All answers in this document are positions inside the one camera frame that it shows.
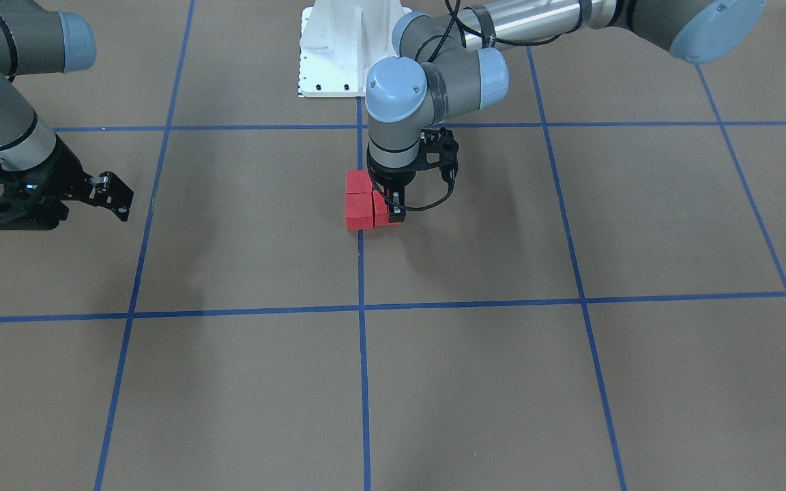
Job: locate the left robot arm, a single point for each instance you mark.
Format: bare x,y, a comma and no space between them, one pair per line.
453,65

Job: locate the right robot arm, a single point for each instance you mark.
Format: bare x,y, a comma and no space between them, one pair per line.
34,40

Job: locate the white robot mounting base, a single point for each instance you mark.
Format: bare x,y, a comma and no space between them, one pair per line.
340,41

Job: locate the red foam block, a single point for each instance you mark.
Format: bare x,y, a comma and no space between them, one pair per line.
358,182
359,212
381,212

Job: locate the brown paper table mat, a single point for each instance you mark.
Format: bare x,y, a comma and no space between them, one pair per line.
601,305

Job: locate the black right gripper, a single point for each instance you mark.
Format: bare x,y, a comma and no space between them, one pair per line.
65,168

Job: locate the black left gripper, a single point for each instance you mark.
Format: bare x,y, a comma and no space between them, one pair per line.
391,176

